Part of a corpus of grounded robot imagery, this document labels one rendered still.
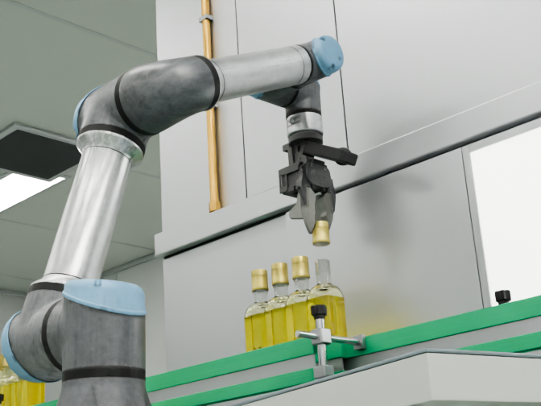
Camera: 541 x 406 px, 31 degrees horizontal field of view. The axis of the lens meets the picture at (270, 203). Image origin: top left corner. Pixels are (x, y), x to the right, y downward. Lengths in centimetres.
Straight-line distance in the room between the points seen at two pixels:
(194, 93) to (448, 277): 61
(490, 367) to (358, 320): 129
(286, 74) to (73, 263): 54
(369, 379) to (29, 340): 84
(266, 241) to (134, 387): 94
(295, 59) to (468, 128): 37
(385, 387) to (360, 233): 132
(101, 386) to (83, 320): 10
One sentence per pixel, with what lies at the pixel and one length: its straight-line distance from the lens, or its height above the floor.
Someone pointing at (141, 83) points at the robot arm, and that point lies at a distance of 158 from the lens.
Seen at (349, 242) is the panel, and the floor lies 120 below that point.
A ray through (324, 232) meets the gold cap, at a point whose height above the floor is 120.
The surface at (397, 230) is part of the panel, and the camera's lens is 194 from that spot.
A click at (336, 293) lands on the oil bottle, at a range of 186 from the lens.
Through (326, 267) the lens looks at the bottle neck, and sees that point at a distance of 188.
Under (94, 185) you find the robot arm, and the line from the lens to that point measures 158.
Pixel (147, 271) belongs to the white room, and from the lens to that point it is 744.
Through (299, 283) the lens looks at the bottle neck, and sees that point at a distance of 191.
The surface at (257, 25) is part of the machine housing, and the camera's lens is 244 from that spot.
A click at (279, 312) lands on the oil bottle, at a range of 191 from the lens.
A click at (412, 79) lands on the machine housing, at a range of 204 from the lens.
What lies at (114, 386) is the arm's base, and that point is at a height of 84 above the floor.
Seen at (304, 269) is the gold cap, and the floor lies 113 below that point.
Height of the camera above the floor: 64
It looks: 19 degrees up
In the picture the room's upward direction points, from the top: 4 degrees counter-clockwise
